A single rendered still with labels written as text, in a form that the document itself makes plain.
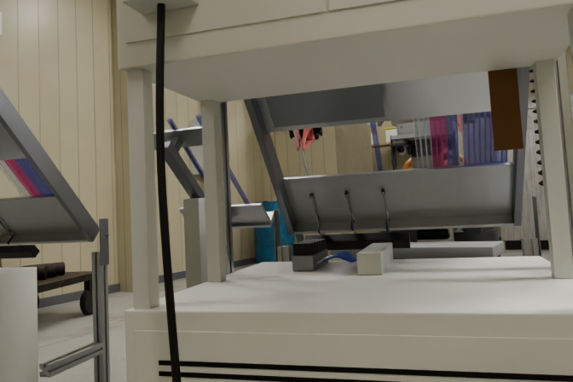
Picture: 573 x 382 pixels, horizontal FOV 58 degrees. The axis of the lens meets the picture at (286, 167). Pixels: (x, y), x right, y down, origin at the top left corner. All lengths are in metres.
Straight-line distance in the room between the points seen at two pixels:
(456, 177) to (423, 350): 0.88
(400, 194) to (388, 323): 0.89
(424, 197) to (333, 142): 5.74
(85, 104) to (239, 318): 4.86
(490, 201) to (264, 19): 1.02
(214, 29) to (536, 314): 0.59
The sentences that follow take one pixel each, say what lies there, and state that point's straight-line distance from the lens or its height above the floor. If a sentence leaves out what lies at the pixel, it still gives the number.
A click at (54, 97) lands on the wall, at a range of 5.34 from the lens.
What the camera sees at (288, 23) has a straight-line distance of 0.78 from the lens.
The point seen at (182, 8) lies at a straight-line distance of 0.85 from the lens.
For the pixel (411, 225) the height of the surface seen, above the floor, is 0.69.
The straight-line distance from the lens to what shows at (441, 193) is 1.58.
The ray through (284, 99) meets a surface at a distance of 1.36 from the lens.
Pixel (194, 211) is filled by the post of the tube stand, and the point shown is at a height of 0.77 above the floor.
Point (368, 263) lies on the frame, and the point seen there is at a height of 0.64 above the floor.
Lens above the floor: 0.77
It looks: 4 degrees up
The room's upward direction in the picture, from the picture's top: 3 degrees counter-clockwise
